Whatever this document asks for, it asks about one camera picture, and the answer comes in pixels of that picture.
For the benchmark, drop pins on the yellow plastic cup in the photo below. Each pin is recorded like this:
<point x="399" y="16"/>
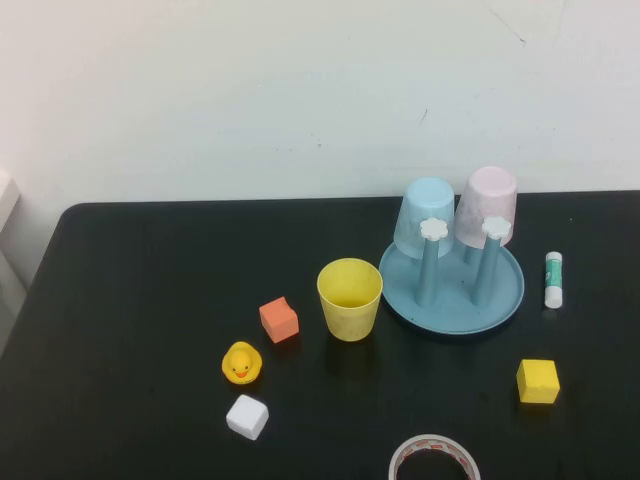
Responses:
<point x="350" y="320"/>

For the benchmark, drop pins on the light blue plastic cup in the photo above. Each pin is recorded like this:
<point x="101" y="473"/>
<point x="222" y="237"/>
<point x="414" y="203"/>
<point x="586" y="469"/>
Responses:
<point x="425" y="200"/>

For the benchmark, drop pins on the blue cup stand with posts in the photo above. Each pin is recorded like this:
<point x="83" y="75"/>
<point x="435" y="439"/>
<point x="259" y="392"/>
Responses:
<point x="450" y="315"/>

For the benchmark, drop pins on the pink plastic cup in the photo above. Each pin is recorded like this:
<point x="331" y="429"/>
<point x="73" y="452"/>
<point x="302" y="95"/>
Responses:
<point x="487" y="195"/>

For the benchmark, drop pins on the orange foam cube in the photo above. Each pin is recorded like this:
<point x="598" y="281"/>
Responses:
<point x="277" y="320"/>

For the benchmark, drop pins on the yellow rubber duck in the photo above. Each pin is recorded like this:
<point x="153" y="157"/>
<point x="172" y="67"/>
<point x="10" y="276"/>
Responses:
<point x="241" y="362"/>

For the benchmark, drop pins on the white foam cube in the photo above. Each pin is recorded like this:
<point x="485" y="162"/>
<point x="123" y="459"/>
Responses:
<point x="246" y="417"/>

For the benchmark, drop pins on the white tape roll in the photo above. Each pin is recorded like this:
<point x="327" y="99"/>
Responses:
<point x="435" y="441"/>

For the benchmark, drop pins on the white green glue stick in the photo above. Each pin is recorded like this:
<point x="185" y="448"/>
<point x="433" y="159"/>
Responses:
<point x="554" y="280"/>

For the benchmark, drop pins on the yellow foam cube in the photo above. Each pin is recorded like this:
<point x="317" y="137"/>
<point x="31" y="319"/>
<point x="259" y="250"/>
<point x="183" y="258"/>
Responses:
<point x="537" y="380"/>

